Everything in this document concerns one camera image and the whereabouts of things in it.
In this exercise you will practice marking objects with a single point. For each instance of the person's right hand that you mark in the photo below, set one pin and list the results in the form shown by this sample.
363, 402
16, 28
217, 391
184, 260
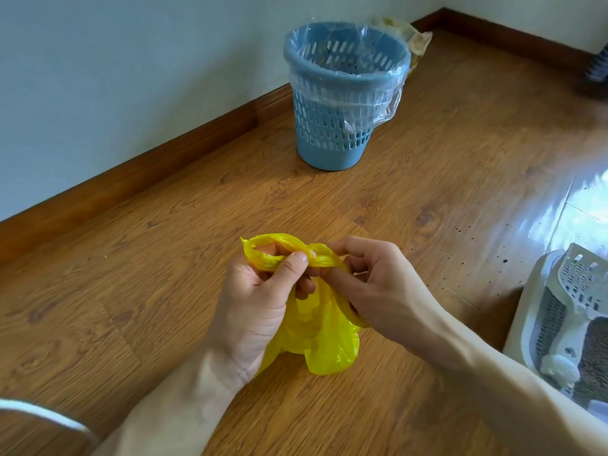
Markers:
394, 299

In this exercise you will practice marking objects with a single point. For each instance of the person's left hand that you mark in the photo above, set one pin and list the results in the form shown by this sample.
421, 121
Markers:
247, 313

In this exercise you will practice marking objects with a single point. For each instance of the person's right thumb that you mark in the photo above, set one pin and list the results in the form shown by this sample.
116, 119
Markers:
342, 293

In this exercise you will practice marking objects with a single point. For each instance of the person's left thumb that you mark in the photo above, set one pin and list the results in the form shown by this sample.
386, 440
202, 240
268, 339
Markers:
287, 275

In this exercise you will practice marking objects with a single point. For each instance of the yellow plastic bag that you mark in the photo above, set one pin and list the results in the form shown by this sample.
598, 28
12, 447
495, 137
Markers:
318, 332

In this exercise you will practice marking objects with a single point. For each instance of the person's right forearm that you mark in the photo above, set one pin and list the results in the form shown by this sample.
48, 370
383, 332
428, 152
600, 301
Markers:
503, 398

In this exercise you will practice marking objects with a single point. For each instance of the person's left forearm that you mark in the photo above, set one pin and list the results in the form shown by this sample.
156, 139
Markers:
175, 413

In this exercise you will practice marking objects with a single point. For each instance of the blue slotted waste basket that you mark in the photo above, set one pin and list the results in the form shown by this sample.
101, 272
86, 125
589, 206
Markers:
332, 137

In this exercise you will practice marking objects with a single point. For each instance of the brown wooden skirting board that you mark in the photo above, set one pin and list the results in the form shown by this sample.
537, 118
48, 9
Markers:
513, 42
142, 178

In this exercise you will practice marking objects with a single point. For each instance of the white litter box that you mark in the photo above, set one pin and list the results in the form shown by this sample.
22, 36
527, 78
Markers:
527, 322

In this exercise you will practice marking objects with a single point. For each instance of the clear plastic bin liner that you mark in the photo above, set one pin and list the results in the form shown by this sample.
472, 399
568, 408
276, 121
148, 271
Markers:
380, 97

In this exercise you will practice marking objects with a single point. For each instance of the white slotted litter scoop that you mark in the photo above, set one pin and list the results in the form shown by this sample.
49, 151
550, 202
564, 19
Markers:
582, 280

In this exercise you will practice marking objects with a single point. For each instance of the crumpled beige plastic bag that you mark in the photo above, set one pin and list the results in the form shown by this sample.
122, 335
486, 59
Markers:
418, 42

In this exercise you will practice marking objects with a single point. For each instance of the dark striped object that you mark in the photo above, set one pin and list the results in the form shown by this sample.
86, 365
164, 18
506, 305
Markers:
598, 66

